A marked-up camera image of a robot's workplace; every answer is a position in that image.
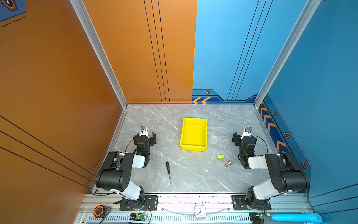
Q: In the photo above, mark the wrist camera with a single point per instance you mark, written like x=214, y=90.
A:
x=248, y=130
x=143, y=129

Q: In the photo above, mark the brass fitting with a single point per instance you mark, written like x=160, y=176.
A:
x=228, y=164

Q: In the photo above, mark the green circuit board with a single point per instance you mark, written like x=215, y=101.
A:
x=137, y=218

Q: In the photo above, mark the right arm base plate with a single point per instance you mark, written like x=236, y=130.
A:
x=243, y=202

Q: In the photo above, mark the orange black tape measure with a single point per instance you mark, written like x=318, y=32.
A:
x=99, y=211

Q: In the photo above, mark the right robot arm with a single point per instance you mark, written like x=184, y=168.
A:
x=285, y=173

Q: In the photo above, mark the yellow plastic bin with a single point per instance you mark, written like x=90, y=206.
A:
x=194, y=135

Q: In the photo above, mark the blue tube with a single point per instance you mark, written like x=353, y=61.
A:
x=312, y=218

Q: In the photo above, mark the small white clock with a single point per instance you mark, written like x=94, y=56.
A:
x=200, y=211

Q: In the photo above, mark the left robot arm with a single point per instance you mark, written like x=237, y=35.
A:
x=115, y=172

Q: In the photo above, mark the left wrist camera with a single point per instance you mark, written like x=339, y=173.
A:
x=143, y=129

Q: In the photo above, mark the right circuit board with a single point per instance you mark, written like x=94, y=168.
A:
x=258, y=218

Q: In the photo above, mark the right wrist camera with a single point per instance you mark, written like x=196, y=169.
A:
x=248, y=130

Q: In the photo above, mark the green orange small toy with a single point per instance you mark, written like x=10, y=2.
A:
x=221, y=157

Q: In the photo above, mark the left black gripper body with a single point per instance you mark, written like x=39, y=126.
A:
x=151, y=141

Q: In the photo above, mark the black handled screwdriver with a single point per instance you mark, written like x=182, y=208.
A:
x=169, y=172

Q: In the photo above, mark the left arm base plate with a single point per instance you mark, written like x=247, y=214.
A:
x=141, y=204

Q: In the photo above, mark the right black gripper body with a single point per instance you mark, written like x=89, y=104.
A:
x=238, y=143

